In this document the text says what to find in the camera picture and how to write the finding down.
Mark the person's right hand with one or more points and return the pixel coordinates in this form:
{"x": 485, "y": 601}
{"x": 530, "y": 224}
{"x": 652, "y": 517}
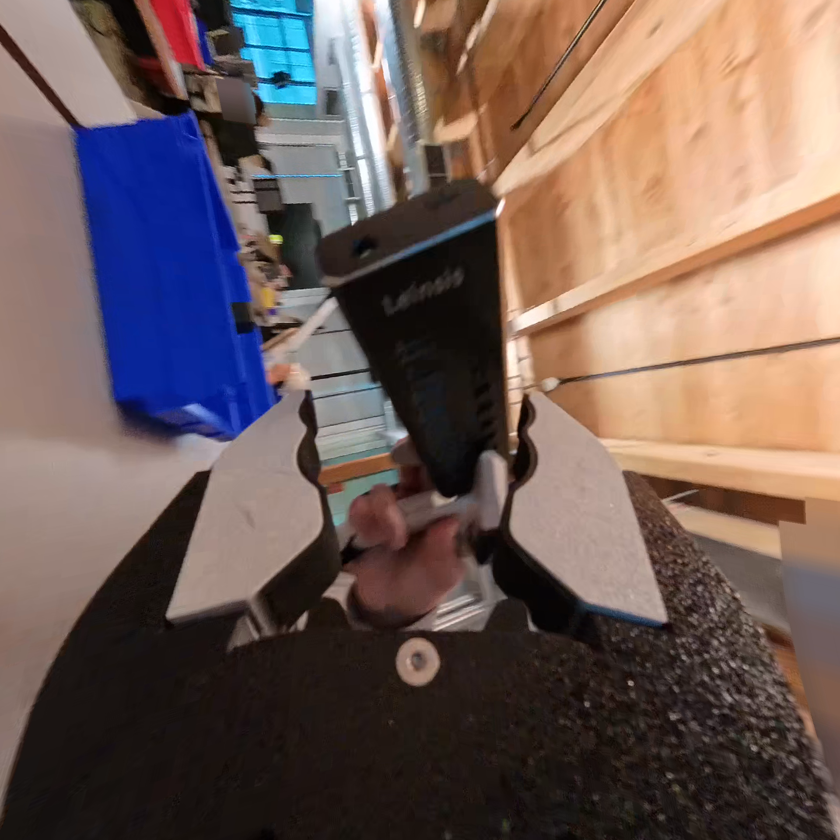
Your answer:
{"x": 413, "y": 571}

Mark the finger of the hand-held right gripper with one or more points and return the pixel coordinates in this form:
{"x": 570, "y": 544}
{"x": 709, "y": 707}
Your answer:
{"x": 491, "y": 489}

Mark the blue plastic bin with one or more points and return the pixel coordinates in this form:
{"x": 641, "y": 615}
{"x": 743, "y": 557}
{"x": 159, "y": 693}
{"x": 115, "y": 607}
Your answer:
{"x": 164, "y": 262}

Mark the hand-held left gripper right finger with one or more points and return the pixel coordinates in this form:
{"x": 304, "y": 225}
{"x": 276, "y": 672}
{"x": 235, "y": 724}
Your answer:
{"x": 577, "y": 518}

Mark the person's right forearm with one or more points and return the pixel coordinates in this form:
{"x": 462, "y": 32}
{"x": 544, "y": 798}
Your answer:
{"x": 394, "y": 622}

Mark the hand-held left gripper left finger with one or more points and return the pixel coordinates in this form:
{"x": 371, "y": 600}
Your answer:
{"x": 256, "y": 518}

